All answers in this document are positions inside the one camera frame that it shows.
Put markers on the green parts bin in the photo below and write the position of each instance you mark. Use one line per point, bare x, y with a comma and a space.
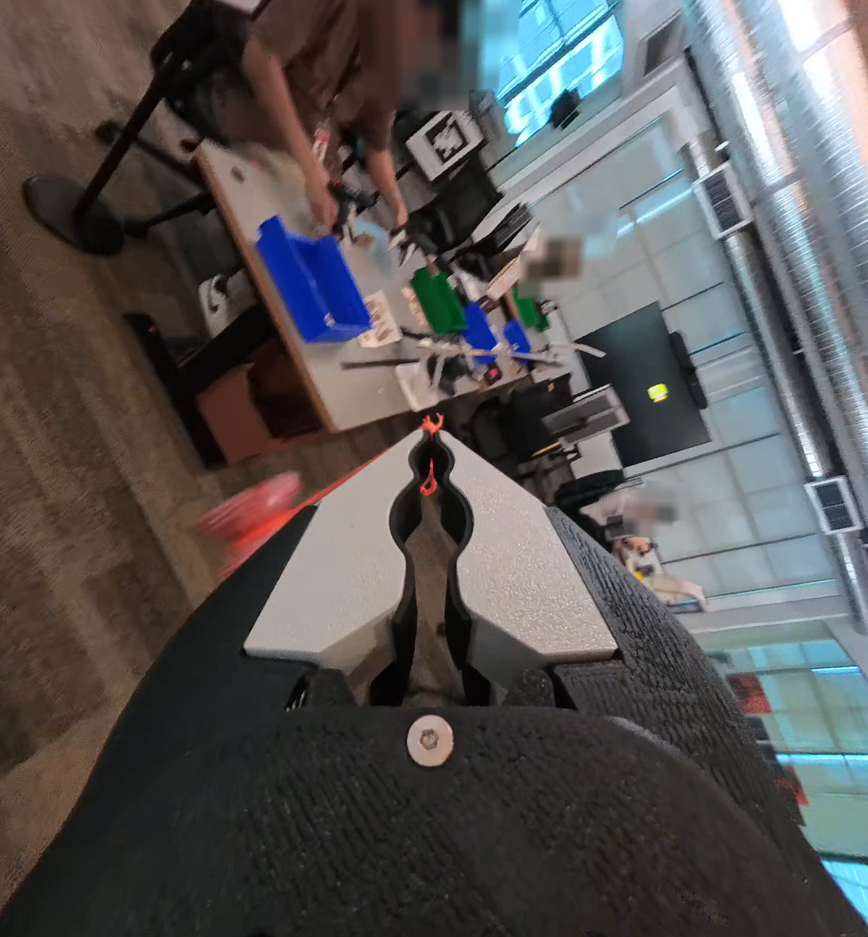
437, 300
531, 311

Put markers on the small blue parts bin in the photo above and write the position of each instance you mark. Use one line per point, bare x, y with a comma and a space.
517, 338
478, 330

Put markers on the black office chair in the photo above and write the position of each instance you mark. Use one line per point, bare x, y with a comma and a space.
529, 425

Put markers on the grey work table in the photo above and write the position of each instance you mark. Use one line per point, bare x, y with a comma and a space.
251, 191

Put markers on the cardboard box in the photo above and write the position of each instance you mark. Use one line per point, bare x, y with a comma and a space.
251, 410

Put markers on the black stool chair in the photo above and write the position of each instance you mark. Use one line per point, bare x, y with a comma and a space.
68, 220

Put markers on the black wall screen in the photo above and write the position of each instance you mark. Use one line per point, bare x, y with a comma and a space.
639, 388

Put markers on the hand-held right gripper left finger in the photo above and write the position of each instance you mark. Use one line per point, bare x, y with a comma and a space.
332, 586

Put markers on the black white marker sign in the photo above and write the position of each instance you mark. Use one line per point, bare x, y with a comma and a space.
446, 144

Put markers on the large blue parts bin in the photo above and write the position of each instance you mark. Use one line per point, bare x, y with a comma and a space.
310, 286

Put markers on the silver spiral air duct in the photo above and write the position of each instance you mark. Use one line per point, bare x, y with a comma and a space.
800, 220

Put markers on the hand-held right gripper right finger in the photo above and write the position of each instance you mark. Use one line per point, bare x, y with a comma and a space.
529, 586

